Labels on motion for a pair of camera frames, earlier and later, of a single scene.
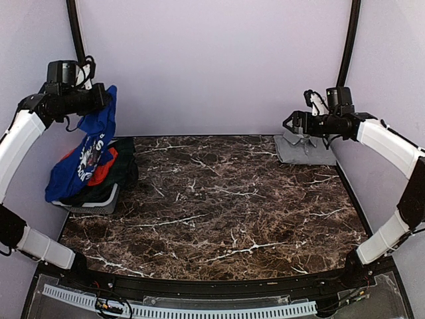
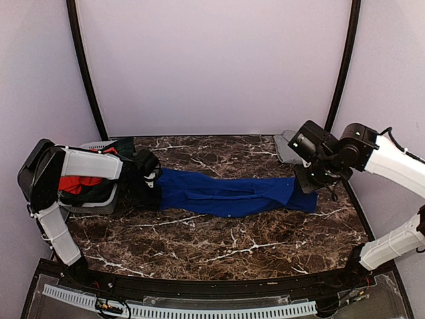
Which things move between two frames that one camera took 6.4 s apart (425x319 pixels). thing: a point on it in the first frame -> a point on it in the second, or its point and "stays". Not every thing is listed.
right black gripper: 307,127 -> 306,185
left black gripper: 100,102 -> 153,203
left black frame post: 74,20 stays
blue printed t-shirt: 74,171 -> 229,195
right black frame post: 350,45 stays
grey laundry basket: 106,208 stays
